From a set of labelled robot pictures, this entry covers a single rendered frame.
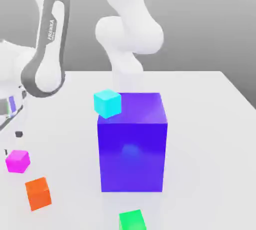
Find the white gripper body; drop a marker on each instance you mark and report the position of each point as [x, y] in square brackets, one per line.
[17, 142]

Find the small orange cube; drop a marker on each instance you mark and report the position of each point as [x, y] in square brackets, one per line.
[38, 194]

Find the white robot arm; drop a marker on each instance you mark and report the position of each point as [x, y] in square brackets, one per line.
[130, 34]

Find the small cyan cube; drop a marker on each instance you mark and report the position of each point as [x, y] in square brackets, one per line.
[107, 104]

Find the large blue box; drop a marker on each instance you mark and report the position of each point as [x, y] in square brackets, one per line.
[132, 154]

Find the small magenta cube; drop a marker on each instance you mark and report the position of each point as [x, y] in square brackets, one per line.
[17, 162]

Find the small green cube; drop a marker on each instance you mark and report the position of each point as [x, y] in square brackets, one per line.
[132, 221]

